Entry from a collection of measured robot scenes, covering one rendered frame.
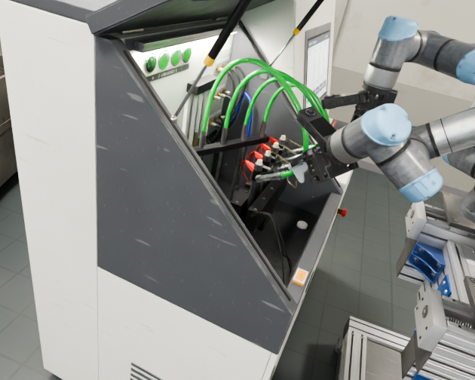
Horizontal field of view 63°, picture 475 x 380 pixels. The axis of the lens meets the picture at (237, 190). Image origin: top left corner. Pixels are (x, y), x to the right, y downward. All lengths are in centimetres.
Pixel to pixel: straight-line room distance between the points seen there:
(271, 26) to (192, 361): 112
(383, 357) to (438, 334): 97
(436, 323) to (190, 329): 64
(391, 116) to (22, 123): 90
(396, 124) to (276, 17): 82
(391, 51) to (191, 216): 59
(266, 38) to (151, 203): 77
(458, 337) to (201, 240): 65
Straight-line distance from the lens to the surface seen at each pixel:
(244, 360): 117
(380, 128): 72
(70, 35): 97
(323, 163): 89
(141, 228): 105
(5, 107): 282
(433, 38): 106
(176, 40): 107
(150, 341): 133
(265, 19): 147
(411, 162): 77
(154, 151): 91
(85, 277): 132
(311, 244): 121
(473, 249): 155
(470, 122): 88
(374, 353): 204
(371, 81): 101
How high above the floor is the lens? 166
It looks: 31 degrees down
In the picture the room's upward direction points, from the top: 12 degrees clockwise
